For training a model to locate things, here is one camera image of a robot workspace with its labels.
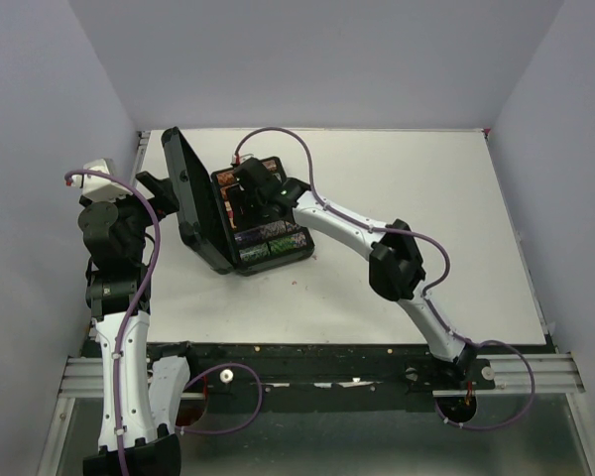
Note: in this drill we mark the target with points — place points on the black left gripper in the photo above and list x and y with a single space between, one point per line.
165 199

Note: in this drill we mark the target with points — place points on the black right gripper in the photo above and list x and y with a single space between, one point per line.
239 197

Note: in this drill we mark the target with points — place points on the black poker chip case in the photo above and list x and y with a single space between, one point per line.
203 224

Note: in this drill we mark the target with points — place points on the red playing card deck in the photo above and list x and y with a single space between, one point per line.
230 214

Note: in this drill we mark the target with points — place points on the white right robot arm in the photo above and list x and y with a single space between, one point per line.
395 263

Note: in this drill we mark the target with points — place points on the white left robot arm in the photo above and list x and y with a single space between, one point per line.
121 231

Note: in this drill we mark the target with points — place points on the purple chip row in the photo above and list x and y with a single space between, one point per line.
264 232

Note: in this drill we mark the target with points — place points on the green blue chip row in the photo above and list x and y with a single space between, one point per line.
274 248

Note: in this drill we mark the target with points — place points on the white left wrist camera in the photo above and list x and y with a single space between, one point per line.
96 188

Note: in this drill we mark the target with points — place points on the black mounting rail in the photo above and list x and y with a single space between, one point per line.
318 378

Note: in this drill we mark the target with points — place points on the aluminium frame rail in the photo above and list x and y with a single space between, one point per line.
552 374

